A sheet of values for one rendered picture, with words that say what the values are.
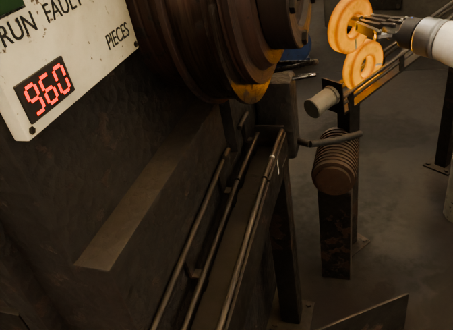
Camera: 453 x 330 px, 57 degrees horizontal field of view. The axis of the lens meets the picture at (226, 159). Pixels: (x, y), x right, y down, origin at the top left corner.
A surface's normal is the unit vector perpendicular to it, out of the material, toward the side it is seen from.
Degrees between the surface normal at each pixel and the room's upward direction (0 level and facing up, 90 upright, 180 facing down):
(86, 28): 90
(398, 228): 0
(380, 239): 0
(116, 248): 0
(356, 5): 93
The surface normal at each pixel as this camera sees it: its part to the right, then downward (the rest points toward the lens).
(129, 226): -0.16, -0.81
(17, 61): 0.94, 0.04
